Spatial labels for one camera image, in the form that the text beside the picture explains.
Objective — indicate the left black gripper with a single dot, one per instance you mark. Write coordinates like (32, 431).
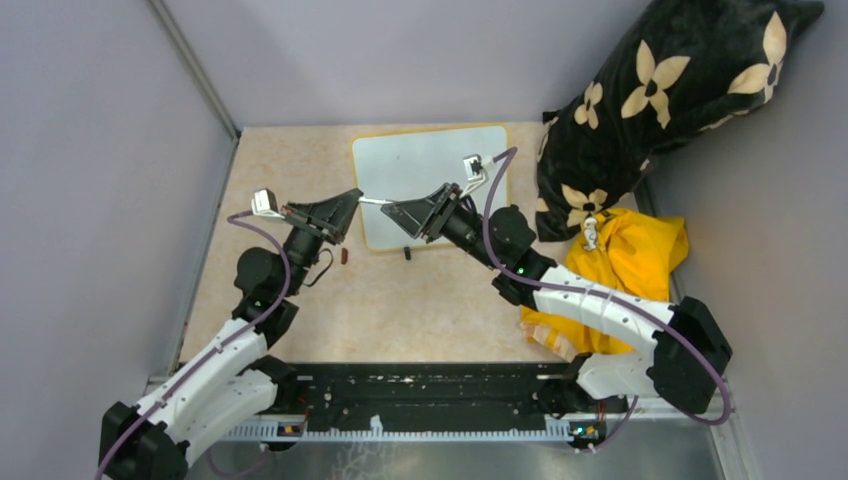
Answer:
(331, 216)

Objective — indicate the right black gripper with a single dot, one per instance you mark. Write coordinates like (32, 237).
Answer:
(426, 216)

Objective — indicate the white marker pen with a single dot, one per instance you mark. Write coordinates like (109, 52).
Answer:
(374, 201)

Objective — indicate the yellow framed whiteboard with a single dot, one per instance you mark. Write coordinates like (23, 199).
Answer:
(411, 164)

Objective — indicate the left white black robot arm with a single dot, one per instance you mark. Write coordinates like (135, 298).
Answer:
(232, 378)

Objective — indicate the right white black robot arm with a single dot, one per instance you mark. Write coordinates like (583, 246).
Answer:
(679, 352)

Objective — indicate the yellow cloth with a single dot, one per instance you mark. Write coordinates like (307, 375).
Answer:
(635, 253)

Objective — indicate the black floral pillow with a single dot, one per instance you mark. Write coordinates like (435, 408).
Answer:
(682, 69)

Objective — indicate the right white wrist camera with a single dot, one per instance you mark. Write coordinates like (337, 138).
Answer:
(477, 167)

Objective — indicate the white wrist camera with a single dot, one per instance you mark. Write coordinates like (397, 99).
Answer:
(264, 204)
(477, 167)

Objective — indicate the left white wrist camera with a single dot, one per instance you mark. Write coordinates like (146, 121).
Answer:
(264, 204)

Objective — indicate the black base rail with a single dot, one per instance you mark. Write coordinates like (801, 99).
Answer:
(452, 398)

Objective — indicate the white toothed cable strip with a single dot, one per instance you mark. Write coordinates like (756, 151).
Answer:
(271, 430)

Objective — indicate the aluminium corner post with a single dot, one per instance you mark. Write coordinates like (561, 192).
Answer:
(193, 66)

